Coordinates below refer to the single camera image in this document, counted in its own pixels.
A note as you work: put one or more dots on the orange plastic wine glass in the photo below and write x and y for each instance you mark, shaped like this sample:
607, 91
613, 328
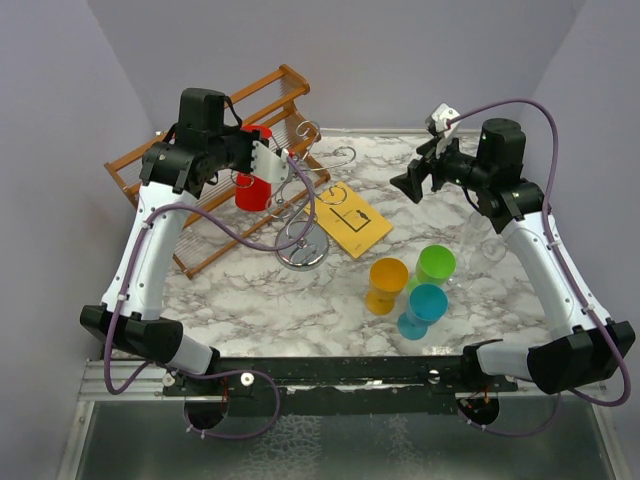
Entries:
387, 278

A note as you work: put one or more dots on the green plastic wine glass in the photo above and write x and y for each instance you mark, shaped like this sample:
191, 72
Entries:
435, 265

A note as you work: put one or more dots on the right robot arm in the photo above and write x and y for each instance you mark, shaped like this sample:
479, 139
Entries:
586, 344

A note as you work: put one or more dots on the red plastic wine glass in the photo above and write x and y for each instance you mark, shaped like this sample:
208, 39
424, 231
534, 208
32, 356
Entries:
252, 194

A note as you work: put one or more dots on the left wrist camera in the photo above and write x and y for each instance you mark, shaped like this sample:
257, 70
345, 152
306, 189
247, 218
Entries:
271, 167

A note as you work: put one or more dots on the wooden dish rack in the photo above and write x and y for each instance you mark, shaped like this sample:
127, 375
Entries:
272, 99

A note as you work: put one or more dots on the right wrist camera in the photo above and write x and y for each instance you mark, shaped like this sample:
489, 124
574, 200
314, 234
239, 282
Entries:
442, 124

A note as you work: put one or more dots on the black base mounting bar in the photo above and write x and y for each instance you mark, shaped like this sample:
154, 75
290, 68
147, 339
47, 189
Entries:
327, 386

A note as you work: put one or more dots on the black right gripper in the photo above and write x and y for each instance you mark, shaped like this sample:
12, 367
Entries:
411, 181

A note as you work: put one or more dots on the yellow Little Prince book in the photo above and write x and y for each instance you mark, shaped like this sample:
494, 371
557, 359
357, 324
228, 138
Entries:
350, 220

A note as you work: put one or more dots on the chrome wine glass rack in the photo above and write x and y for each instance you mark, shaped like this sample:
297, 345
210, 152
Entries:
303, 245

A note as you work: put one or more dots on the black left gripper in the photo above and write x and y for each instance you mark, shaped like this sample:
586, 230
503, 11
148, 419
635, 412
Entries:
249, 137

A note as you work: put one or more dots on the clear wine glass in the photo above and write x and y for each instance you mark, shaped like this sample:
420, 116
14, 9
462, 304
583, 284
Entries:
476, 253

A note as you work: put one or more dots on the blue plastic wine glass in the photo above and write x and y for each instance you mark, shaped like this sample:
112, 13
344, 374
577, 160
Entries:
426, 305

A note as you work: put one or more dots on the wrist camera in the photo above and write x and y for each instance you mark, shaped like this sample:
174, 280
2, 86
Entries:
271, 167
442, 124

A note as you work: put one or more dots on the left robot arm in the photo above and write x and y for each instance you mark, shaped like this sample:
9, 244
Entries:
129, 314

